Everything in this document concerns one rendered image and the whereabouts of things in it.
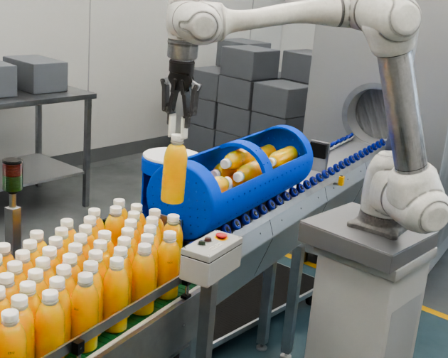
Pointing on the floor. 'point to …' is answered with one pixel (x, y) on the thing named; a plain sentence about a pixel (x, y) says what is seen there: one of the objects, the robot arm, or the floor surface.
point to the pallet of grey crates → (248, 92)
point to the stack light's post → (13, 228)
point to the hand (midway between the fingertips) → (178, 126)
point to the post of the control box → (206, 321)
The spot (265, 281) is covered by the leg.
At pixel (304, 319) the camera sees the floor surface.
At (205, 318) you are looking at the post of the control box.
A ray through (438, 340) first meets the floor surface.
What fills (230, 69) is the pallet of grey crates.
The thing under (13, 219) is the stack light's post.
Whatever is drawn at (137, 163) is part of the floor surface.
